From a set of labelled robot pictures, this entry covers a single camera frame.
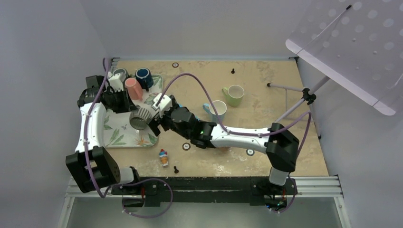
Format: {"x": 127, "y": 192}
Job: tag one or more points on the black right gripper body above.
{"x": 167, "y": 123}

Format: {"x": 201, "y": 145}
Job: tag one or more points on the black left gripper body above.
{"x": 119, "y": 101}

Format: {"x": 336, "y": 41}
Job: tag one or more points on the striped ribbed mug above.
{"x": 139, "y": 117}

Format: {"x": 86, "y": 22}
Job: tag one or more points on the pink mug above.
{"x": 134, "y": 89}

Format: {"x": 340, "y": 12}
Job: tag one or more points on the dark grey-green mug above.
{"x": 121, "y": 74}

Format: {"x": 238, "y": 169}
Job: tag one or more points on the navy blue mug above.
{"x": 144, "y": 77}

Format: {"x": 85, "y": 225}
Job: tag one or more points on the light blue mug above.
{"x": 219, "y": 111}

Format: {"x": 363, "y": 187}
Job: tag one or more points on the light green mug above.
{"x": 233, "y": 95}

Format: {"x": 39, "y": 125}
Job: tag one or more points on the orange mug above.
{"x": 223, "y": 149}

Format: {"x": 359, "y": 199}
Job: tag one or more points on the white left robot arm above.
{"x": 91, "y": 166}

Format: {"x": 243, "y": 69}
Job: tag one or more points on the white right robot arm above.
{"x": 277, "y": 142}

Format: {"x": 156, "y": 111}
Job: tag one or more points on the blue plastic flashlight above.
{"x": 186, "y": 114}

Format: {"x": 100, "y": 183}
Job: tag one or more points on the ice cream cone toy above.
{"x": 163, "y": 155}

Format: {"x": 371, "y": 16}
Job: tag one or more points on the floral serving tray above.
{"x": 119, "y": 133}

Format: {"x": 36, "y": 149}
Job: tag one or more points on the white tripod stand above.
{"x": 289, "y": 102}

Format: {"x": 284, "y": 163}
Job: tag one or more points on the perforated white lamp panel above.
{"x": 359, "y": 45}

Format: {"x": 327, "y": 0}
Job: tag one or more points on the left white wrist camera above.
{"x": 114, "y": 82}

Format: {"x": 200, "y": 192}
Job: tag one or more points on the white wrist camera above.
{"x": 161, "y": 104}
{"x": 114, "y": 82}

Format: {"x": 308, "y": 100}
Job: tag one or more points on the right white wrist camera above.
{"x": 161, "y": 104}

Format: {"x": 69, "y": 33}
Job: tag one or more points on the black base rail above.
{"x": 255, "y": 191}

